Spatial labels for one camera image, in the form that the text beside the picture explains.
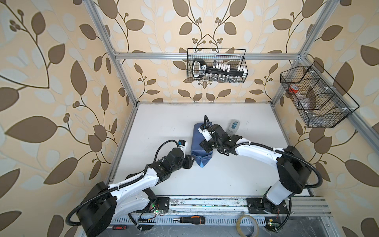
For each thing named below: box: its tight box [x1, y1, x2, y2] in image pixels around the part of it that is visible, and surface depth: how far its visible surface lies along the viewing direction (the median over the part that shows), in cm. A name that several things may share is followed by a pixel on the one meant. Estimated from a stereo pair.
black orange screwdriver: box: [172, 215, 206, 225], surface depth 70 cm
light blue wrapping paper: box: [190, 122, 213, 168], surface depth 90 cm
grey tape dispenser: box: [227, 118, 241, 135], surface depth 104 cm
